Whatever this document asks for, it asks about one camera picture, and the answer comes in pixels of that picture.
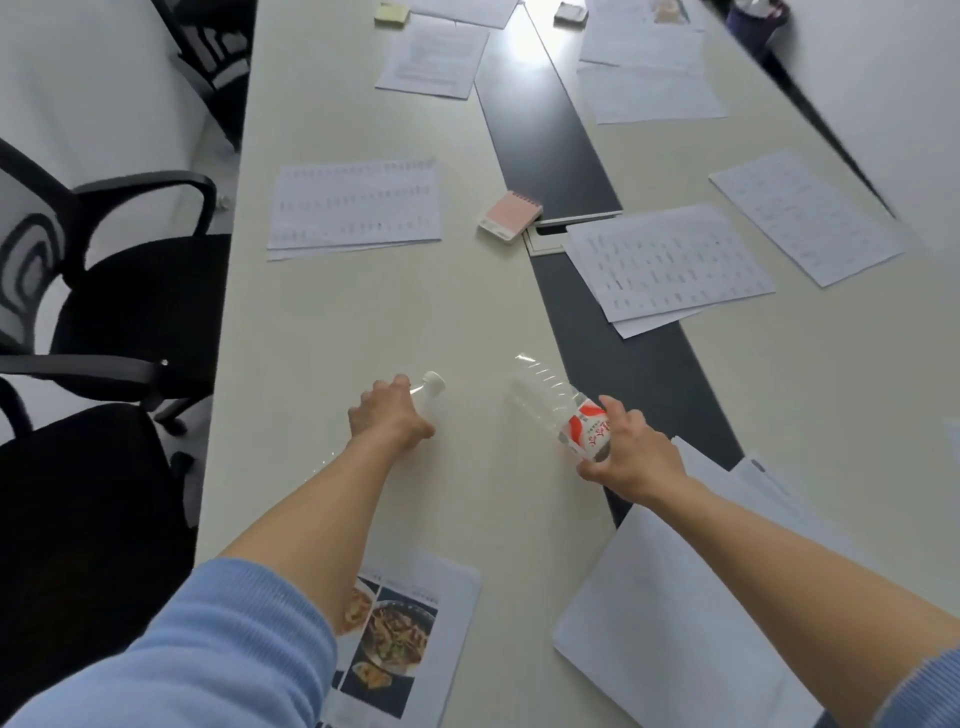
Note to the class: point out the person's left hand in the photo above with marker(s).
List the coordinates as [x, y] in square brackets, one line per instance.
[386, 420]

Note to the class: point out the person's right hand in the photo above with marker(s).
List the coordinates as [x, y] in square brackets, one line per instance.
[637, 454]

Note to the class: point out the person's left thumb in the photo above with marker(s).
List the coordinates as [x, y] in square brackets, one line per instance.
[420, 430]

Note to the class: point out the person's right thumb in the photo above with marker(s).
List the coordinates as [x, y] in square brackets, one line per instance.
[594, 469]

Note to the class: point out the clear bottle with white cap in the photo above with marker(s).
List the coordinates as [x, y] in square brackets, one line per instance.
[429, 397]

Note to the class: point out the clear bottle with red label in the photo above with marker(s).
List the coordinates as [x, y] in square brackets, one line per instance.
[574, 427]

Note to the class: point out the person's right forearm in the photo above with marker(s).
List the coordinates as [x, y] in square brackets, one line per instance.
[795, 570]

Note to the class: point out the person's left forearm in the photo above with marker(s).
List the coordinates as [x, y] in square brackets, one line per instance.
[330, 517]

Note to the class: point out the white paper sheets stack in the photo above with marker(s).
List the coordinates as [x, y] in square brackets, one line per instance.
[757, 491]

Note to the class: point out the large blank white paper sheet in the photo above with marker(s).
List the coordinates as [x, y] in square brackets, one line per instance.
[675, 622]

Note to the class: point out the paper sheet with food photos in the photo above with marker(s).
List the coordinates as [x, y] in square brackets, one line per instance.
[420, 630]

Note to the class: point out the printed table paper sheets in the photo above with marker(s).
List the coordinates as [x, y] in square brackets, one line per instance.
[352, 206]
[664, 262]

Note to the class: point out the pink spiral notepad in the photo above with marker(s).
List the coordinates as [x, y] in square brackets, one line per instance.
[510, 216]

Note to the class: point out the black mesh office chair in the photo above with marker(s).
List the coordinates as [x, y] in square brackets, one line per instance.
[135, 300]
[214, 67]

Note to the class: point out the light blue left sleeve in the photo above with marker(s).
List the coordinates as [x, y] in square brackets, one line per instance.
[195, 652]

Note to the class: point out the light blue sleeve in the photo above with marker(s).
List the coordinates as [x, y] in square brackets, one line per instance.
[195, 652]
[926, 694]

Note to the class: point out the printed table paper sheet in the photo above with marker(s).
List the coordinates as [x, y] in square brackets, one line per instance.
[806, 217]

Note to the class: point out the printed text paper sheet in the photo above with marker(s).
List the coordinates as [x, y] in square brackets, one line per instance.
[433, 58]

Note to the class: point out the light blue right sleeve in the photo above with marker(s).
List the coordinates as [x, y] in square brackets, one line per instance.
[926, 694]

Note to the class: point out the yellow sticky note pad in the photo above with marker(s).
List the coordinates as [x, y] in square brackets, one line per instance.
[391, 15]

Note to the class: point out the small grey box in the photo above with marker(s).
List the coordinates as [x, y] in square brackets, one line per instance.
[571, 13]

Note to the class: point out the paper sheet with picture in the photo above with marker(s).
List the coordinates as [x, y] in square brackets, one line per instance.
[652, 11]

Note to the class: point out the dark pen holder cup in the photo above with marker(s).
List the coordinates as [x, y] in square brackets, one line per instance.
[757, 22]

